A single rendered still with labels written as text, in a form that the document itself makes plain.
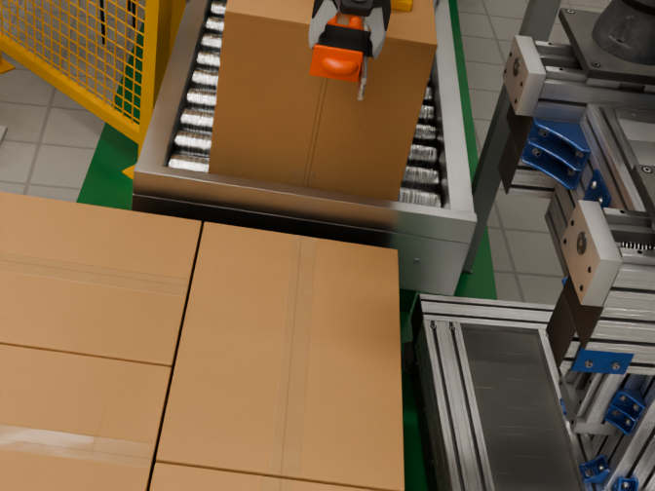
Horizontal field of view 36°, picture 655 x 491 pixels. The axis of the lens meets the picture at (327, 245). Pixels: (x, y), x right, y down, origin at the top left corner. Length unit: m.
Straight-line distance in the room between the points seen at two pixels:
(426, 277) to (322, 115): 0.42
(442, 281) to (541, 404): 0.37
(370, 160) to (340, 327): 0.39
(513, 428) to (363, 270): 0.52
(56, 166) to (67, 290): 1.23
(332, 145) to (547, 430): 0.78
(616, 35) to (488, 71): 2.06
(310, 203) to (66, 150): 1.25
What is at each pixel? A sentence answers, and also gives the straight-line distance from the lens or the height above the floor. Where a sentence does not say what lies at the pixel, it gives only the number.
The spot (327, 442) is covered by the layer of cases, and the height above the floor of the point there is 0.54.
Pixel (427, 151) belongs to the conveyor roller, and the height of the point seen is 0.55.
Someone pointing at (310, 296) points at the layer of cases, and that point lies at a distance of 1.92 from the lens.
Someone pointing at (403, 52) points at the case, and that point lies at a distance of 1.96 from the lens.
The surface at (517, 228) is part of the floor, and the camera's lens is 3.16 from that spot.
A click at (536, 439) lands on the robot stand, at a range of 2.27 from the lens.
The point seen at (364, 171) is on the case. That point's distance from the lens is 2.10.
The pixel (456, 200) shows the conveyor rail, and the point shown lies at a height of 0.60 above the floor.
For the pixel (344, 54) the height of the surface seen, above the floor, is 1.10.
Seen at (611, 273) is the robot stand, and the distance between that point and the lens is 1.48.
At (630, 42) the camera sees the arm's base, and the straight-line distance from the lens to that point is 1.87.
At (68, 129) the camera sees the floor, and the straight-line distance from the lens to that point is 3.24.
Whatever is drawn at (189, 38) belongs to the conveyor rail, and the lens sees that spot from 2.55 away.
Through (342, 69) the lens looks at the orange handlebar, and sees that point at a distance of 1.54.
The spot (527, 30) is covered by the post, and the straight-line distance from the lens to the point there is 2.51.
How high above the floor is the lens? 1.85
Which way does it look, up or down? 40 degrees down
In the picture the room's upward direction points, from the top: 12 degrees clockwise
